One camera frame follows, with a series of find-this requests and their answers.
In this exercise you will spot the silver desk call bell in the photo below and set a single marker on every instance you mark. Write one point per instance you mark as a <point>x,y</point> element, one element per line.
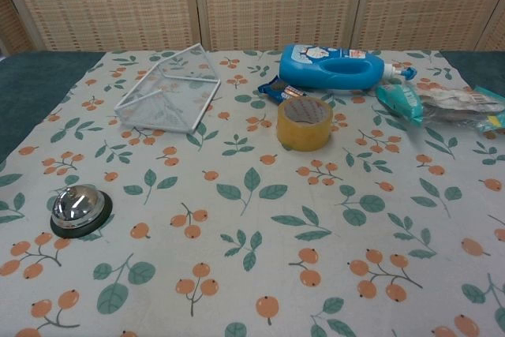
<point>77,207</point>

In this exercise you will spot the yellowish packing tape roll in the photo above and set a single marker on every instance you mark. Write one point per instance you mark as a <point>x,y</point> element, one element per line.
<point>303,126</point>

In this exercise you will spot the blue cookie snack packet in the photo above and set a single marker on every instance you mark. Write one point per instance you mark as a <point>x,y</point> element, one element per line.
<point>278,90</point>

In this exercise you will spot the floral fruit print tablecloth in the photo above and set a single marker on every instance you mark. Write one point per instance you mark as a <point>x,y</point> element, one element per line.
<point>252,214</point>

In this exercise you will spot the blue detergent bottle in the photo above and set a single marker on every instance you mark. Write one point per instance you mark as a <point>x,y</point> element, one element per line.
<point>315,66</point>

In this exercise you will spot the woven bamboo folding screen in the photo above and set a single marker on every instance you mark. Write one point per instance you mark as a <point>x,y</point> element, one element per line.
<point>252,3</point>

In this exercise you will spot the teal clear plastic snack bag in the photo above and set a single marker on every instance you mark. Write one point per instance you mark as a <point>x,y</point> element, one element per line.
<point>434,102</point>

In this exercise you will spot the teal green table cover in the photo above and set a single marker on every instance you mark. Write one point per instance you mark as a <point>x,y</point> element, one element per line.
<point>35,84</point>

